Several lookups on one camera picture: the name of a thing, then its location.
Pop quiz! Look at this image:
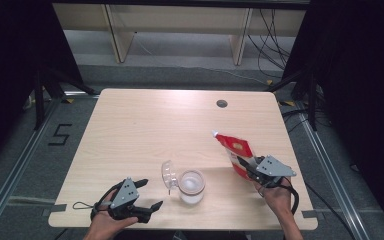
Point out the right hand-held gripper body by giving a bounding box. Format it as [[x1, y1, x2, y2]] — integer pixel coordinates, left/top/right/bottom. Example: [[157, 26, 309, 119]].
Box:
[[251, 155, 297, 189]]

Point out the clear glass jar with lid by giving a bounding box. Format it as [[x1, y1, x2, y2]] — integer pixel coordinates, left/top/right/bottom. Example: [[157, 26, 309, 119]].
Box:
[[160, 159, 207, 205]]

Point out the aluminium floor rail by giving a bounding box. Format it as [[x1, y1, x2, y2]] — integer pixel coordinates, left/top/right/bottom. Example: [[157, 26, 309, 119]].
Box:
[[0, 96, 63, 240], [294, 103, 372, 240]]

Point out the bundle of black cables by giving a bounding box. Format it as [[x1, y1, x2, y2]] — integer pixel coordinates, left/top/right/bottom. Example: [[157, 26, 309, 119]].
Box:
[[247, 8, 295, 80]]

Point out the red and white sugar bag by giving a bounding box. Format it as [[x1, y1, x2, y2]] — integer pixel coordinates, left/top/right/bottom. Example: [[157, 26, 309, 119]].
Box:
[[211, 129, 258, 183]]

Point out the black metal stand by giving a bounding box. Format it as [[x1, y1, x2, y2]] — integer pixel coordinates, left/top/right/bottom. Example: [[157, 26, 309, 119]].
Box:
[[265, 68, 320, 132], [32, 66, 98, 131]]

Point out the right hand-held gripper cable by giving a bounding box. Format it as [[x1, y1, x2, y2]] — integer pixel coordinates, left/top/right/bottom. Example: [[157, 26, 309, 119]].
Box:
[[279, 176, 300, 216]]

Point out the beige wooden shelf unit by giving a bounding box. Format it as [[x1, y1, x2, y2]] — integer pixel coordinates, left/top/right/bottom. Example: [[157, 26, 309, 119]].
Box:
[[52, 3, 306, 66]]

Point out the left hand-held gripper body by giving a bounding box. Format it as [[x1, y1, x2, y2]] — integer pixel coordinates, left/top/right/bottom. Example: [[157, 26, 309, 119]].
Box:
[[108, 177, 153, 224]]

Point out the thin white floor cable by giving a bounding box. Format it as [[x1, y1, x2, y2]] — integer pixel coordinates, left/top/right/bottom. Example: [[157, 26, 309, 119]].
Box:
[[133, 33, 270, 85]]

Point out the black floor cable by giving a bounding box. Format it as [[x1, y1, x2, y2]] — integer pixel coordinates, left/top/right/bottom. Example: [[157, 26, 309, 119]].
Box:
[[304, 181, 358, 240]]

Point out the hand-held gripper cable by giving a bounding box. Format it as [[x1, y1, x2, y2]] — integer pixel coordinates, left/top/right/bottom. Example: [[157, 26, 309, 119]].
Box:
[[279, 176, 300, 216], [72, 181, 125, 222]]

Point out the black curtain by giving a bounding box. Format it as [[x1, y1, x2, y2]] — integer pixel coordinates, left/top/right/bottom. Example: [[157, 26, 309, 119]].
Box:
[[0, 0, 84, 171], [281, 0, 384, 231]]

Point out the person's left hand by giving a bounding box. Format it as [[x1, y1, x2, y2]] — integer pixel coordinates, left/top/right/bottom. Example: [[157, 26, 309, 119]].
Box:
[[83, 189, 139, 240]]

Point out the person's right hand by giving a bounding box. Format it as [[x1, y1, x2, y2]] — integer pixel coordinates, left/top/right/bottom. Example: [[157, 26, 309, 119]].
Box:
[[253, 176, 293, 218]]

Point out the left hand-held gripper cable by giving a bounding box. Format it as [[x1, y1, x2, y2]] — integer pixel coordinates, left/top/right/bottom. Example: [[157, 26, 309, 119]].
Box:
[[72, 181, 125, 222]]

